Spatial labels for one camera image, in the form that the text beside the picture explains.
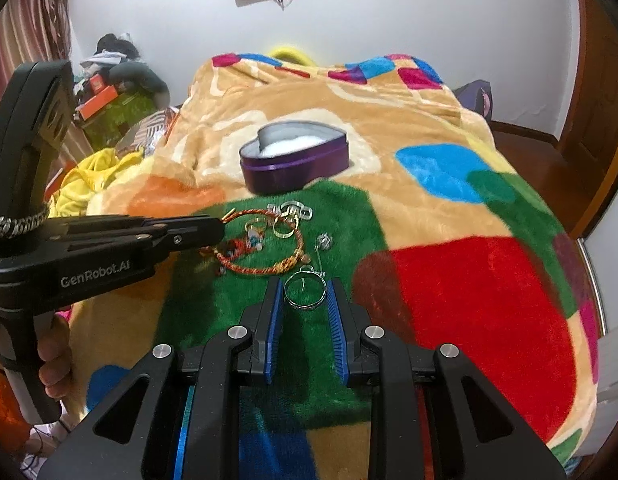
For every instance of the patterned pillow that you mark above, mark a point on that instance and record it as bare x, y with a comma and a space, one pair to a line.
147, 133

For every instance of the pile of dark clothes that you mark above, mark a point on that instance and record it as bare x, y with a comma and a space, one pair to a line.
118, 61

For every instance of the orange box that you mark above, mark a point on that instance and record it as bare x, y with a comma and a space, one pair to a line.
99, 101

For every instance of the dark bag behind bed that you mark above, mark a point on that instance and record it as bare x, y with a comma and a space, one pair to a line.
476, 96

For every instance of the striped curtain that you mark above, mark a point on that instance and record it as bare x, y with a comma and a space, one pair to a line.
30, 31

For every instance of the yellow foam tube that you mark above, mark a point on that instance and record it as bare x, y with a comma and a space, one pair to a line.
290, 54

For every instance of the yellow cloth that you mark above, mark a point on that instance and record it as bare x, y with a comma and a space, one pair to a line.
90, 177

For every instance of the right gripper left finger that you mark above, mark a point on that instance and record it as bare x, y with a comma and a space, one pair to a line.
256, 363

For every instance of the red knotted charm tassel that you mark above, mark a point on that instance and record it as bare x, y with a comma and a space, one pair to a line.
238, 248

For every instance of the green patterned cloth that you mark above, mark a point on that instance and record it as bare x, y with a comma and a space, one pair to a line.
110, 124

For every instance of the person's left hand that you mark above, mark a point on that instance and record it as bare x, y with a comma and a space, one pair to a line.
55, 353

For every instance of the purple heart-shaped tin box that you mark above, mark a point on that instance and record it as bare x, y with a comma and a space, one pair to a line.
285, 156

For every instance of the brown wooden door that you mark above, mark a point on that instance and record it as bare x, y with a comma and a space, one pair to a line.
589, 140

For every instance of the colourful patchwork fleece blanket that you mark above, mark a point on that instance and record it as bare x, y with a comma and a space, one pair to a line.
432, 230

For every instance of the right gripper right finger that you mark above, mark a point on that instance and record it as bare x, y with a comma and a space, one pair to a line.
353, 361

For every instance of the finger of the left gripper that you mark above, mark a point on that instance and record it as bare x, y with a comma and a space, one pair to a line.
202, 222
189, 242

